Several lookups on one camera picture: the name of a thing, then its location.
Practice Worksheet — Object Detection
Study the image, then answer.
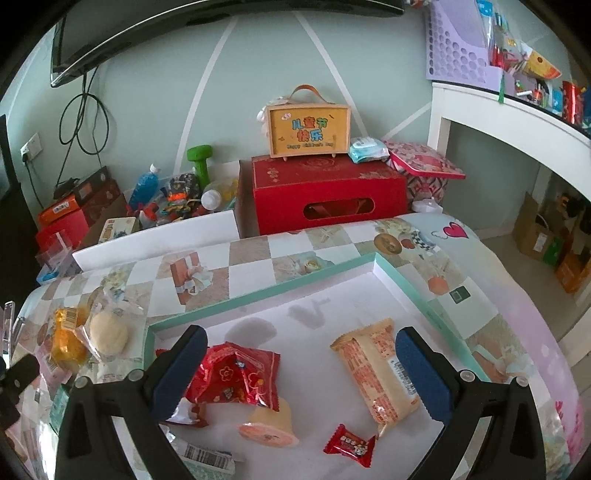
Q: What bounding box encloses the pale jelly cup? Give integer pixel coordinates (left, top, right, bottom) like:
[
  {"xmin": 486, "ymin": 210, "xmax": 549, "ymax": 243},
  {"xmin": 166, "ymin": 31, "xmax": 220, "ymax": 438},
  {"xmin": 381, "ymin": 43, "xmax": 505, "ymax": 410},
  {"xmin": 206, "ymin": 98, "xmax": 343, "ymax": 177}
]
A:
[{"xmin": 238, "ymin": 397, "xmax": 300, "ymax": 448}]

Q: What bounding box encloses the large red box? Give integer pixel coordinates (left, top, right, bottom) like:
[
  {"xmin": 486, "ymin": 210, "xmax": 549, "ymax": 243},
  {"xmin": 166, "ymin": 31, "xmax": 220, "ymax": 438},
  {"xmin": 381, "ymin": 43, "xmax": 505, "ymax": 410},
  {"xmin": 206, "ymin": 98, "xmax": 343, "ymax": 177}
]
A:
[{"xmin": 238, "ymin": 154, "xmax": 408, "ymax": 237}]

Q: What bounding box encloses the pile of colourful toys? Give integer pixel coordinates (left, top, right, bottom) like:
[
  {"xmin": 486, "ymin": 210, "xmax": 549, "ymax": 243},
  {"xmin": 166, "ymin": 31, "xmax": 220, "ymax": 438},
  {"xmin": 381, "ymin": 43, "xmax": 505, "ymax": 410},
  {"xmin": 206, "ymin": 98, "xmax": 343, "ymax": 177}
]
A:
[{"xmin": 143, "ymin": 172, "xmax": 204, "ymax": 222}]

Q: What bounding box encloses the black power adapter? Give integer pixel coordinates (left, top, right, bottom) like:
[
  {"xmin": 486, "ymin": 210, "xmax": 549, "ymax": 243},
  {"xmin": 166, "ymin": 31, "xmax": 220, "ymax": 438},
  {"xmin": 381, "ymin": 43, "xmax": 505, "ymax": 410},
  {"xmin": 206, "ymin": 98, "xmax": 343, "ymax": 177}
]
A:
[{"xmin": 53, "ymin": 178, "xmax": 81, "ymax": 199}]

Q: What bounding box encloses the red flower snack packet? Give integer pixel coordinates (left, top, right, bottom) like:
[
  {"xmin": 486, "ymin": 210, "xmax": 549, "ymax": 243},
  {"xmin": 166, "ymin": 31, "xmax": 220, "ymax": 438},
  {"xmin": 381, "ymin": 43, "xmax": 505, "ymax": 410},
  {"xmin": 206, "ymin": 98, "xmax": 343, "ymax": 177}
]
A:
[{"xmin": 185, "ymin": 342, "xmax": 282, "ymax": 413}]

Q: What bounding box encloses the white wall socket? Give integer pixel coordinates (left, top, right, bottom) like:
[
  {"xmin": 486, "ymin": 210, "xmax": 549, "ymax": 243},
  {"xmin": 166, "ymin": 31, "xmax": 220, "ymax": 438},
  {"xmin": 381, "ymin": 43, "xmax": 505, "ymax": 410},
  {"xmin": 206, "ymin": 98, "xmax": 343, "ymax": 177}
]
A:
[{"xmin": 20, "ymin": 133, "xmax": 44, "ymax": 161}]

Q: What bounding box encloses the blue bottle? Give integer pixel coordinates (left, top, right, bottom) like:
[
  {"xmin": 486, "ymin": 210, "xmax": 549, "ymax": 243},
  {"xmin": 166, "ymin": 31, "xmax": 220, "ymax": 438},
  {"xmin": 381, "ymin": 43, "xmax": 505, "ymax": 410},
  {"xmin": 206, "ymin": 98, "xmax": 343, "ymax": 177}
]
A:
[{"xmin": 127, "ymin": 162, "xmax": 162, "ymax": 213}]

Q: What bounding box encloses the black television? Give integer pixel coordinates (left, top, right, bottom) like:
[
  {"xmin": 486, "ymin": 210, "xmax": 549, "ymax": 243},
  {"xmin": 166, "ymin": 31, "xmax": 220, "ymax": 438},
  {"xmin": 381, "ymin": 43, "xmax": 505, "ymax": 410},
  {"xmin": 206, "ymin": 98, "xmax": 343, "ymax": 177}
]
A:
[{"xmin": 50, "ymin": 0, "xmax": 404, "ymax": 88}]

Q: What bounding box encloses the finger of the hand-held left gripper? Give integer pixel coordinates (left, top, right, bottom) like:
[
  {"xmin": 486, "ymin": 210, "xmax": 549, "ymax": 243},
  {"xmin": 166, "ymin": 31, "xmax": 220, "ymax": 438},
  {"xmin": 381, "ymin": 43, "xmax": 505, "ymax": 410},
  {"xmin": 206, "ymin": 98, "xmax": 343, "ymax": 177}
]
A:
[
  {"xmin": 0, "ymin": 392, "xmax": 21, "ymax": 431},
  {"xmin": 7, "ymin": 354, "xmax": 41, "ymax": 400}
]

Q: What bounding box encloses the yellow card game box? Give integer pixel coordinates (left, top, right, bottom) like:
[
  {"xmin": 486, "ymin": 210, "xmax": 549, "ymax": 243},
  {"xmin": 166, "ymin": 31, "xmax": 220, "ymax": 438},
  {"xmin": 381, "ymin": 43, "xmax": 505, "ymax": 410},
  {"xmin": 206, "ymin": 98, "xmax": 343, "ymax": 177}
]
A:
[{"xmin": 98, "ymin": 217, "xmax": 141, "ymax": 244}]

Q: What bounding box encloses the teal snack packet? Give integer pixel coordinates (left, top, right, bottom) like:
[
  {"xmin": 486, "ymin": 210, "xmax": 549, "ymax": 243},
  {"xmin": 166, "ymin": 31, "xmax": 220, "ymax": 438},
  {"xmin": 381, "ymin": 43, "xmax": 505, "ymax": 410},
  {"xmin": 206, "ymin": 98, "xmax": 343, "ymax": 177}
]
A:
[{"xmin": 46, "ymin": 383, "xmax": 77, "ymax": 428}]

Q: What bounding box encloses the red white-print snack packet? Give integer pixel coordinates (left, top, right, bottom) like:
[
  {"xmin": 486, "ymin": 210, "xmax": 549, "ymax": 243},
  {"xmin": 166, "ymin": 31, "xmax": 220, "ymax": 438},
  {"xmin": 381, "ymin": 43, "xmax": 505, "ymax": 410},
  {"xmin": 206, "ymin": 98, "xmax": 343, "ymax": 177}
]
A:
[{"xmin": 159, "ymin": 399, "xmax": 209, "ymax": 428}]

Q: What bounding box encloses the stack of red orange boxes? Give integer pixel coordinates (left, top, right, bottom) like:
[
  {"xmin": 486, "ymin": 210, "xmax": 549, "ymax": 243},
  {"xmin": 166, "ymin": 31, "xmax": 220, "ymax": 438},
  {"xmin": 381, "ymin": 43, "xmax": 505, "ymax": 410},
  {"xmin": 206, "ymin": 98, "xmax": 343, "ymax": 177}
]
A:
[{"xmin": 36, "ymin": 182, "xmax": 127, "ymax": 252}]

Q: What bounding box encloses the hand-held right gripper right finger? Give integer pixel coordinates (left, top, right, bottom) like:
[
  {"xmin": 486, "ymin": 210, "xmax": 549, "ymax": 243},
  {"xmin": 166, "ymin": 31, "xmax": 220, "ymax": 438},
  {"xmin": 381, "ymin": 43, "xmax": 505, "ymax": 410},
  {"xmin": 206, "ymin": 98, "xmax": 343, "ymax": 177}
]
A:
[{"xmin": 394, "ymin": 327, "xmax": 546, "ymax": 480}]

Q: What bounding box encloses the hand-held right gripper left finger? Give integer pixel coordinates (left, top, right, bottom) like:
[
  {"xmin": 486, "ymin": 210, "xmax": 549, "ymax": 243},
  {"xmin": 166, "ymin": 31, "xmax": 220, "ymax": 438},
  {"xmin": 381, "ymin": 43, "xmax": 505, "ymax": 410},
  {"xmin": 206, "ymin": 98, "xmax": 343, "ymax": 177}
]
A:
[{"xmin": 54, "ymin": 324, "xmax": 208, "ymax": 480}]

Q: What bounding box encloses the clear bottle white cap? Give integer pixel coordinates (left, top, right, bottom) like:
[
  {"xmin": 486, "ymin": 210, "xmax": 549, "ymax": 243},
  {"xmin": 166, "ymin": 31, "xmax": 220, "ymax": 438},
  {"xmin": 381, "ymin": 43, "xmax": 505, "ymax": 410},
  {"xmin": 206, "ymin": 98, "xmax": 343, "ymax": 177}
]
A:
[{"xmin": 201, "ymin": 182, "xmax": 237, "ymax": 214}]

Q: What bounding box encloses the yellow wooden box with handle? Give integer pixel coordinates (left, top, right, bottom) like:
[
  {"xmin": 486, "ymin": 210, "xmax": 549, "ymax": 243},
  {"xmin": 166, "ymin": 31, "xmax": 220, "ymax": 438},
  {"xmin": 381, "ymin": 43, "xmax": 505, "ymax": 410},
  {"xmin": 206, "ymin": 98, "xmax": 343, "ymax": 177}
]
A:
[{"xmin": 257, "ymin": 84, "xmax": 352, "ymax": 160}]

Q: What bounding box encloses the round bun in clear packet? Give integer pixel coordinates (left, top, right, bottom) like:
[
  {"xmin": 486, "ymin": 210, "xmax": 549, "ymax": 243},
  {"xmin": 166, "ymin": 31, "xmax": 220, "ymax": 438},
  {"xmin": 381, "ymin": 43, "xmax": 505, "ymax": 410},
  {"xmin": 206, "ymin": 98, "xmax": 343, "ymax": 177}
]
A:
[{"xmin": 76, "ymin": 288, "xmax": 144, "ymax": 365}]

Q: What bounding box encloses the beige snack packet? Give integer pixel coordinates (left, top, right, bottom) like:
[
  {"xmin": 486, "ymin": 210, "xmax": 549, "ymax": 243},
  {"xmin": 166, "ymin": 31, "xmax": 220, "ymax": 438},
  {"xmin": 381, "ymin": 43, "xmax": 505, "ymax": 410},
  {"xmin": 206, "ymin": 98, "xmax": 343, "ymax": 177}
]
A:
[{"xmin": 329, "ymin": 318, "xmax": 422, "ymax": 439}]

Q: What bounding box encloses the green dumbbell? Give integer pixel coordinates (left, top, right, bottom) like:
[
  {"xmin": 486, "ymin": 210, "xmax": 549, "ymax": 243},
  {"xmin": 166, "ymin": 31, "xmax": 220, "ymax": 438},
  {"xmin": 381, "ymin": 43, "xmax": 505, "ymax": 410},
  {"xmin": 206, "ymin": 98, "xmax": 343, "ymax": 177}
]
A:
[{"xmin": 187, "ymin": 144, "xmax": 214, "ymax": 191}]

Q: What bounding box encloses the orange snack packet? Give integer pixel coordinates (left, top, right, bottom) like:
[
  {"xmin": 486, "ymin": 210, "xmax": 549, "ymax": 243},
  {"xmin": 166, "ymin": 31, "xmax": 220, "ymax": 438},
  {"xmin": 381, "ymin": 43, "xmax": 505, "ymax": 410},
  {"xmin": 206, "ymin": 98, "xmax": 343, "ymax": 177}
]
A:
[{"xmin": 50, "ymin": 307, "xmax": 93, "ymax": 367}]

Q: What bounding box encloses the black cable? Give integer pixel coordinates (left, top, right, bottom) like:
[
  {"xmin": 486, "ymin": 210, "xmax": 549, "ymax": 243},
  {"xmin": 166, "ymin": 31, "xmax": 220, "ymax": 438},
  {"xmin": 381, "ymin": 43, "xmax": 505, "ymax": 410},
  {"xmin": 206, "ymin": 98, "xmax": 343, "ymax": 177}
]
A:
[{"xmin": 59, "ymin": 71, "xmax": 109, "ymax": 199}]

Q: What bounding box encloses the green box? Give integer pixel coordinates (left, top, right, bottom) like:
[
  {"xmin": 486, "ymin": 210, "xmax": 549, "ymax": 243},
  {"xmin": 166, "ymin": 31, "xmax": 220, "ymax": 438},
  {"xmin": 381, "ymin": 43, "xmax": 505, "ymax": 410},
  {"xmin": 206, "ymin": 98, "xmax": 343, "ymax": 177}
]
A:
[{"xmin": 542, "ymin": 235, "xmax": 565, "ymax": 266}]

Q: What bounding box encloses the teal-edged white tray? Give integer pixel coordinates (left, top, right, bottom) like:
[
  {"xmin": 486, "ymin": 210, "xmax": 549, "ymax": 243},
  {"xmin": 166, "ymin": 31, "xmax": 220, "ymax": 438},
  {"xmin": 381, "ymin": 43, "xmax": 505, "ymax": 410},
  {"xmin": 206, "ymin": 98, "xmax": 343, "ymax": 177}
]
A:
[{"xmin": 144, "ymin": 251, "xmax": 497, "ymax": 480}]

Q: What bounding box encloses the pink patterned box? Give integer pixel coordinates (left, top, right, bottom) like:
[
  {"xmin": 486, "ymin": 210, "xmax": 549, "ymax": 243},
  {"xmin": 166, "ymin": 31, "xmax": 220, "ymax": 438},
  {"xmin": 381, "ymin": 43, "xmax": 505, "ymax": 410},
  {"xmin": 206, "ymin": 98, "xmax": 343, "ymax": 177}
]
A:
[{"xmin": 383, "ymin": 140, "xmax": 467, "ymax": 206}]

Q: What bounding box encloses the wet wipes packet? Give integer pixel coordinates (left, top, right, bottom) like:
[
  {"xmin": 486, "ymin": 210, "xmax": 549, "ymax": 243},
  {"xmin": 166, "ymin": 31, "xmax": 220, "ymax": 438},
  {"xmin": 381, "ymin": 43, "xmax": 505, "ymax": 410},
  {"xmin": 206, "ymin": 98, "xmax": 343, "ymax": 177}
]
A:
[{"xmin": 348, "ymin": 137, "xmax": 390, "ymax": 163}]

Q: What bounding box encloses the clear plastic box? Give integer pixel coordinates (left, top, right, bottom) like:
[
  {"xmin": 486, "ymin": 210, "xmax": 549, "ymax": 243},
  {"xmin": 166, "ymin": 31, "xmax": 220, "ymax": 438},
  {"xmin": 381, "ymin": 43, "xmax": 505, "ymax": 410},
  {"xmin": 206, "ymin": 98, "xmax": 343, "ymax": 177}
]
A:
[{"xmin": 36, "ymin": 231, "xmax": 79, "ymax": 278}]

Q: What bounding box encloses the brown cardboard box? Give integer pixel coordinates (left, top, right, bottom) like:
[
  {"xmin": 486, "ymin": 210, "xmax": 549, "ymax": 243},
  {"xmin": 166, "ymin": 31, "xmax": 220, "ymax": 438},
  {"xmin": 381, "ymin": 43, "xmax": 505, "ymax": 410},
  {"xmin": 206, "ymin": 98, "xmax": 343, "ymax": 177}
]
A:
[{"xmin": 512, "ymin": 191, "xmax": 561, "ymax": 265}]

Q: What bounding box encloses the purple file rack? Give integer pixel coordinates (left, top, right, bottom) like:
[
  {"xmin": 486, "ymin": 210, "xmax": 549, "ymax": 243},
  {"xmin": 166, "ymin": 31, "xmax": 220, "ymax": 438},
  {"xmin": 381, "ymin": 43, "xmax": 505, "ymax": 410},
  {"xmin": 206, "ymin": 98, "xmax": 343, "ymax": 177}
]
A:
[{"xmin": 424, "ymin": 0, "xmax": 504, "ymax": 93}]

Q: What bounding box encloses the orange and brown box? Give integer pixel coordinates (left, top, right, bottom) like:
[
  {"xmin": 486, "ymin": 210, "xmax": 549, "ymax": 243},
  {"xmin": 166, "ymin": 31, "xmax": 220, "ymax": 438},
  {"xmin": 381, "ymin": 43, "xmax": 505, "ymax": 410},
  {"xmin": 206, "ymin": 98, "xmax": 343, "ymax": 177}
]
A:
[{"xmin": 38, "ymin": 166, "xmax": 114, "ymax": 227}]

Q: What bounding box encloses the small red candy packet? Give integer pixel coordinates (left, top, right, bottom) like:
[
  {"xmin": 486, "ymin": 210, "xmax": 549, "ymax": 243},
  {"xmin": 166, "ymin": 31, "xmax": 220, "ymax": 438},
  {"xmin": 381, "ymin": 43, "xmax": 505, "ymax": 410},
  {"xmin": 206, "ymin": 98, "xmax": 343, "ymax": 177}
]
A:
[{"xmin": 322, "ymin": 424, "xmax": 377, "ymax": 468}]

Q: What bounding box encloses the pale printed bread packet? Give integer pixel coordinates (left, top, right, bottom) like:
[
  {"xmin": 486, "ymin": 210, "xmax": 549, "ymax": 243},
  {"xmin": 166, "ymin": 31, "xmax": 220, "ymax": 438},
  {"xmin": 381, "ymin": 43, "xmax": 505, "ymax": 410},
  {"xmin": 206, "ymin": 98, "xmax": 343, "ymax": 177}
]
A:
[{"xmin": 173, "ymin": 438, "xmax": 237, "ymax": 474}]

